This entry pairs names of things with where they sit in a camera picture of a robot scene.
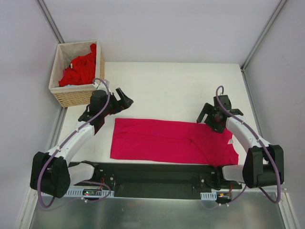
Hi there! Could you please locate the right aluminium frame post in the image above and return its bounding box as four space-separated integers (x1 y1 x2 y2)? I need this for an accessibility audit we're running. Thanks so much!
241 0 289 73

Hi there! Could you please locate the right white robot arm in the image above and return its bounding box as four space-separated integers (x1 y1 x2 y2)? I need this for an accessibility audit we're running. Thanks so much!
196 95 284 188

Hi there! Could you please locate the red t shirt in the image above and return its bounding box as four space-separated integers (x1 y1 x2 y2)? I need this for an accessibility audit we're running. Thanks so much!
59 43 96 87

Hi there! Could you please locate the magenta t shirt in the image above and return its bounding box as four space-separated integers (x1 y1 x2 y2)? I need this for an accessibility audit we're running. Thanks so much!
110 118 239 167

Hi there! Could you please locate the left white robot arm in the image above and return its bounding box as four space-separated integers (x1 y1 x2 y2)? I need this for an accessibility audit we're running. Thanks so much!
30 88 134 198

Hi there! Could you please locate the wicker laundry basket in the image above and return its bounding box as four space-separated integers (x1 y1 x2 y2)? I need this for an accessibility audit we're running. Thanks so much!
49 40 105 107

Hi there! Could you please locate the left white cable duct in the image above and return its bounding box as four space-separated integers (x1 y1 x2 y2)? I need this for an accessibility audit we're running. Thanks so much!
64 187 114 198

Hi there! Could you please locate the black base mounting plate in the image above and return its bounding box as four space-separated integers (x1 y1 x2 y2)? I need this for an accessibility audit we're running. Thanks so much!
69 162 248 198

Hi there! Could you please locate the aluminium frame post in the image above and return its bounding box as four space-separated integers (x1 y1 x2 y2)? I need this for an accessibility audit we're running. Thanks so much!
241 0 289 73
35 0 65 43

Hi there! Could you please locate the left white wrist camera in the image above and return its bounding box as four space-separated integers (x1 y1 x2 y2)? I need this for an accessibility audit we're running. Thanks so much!
93 79 110 91

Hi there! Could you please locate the left aluminium frame post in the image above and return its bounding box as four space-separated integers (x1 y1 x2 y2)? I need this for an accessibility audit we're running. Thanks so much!
35 0 65 43

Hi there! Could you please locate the white cable duct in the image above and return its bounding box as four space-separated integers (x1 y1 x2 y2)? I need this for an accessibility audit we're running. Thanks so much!
64 187 114 198
200 191 217 201

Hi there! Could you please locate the right white cable duct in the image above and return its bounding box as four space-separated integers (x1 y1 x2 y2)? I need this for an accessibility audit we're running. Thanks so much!
200 191 217 201

